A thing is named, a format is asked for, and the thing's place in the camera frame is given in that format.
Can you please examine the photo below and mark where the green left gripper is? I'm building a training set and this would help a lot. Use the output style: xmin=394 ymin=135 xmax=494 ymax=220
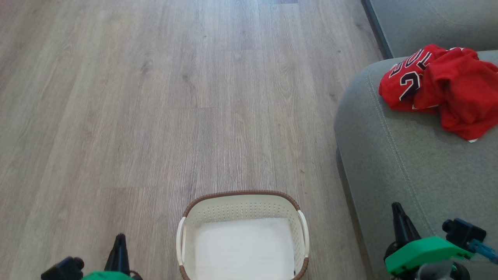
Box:
xmin=81 ymin=233 xmax=135 ymax=280

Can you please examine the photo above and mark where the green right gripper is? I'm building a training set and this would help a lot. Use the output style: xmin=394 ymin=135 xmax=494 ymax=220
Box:
xmin=384 ymin=202 xmax=473 ymax=277

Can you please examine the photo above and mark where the red basketball jersey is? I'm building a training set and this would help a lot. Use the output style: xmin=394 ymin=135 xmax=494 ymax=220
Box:
xmin=379 ymin=44 xmax=498 ymax=143

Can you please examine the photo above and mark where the white laundry basket brown rim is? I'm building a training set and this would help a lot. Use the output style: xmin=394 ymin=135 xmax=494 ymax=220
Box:
xmin=176 ymin=190 xmax=310 ymax=280

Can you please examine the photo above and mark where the grey sofa seat cushion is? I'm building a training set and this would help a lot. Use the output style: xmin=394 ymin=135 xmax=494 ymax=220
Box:
xmin=368 ymin=0 xmax=498 ymax=59

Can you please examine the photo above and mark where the grey sofa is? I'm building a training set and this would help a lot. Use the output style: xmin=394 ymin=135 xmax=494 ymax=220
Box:
xmin=334 ymin=51 xmax=498 ymax=280

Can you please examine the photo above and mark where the blue cable plug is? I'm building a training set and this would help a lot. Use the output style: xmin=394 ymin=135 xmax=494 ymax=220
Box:
xmin=469 ymin=239 xmax=498 ymax=262

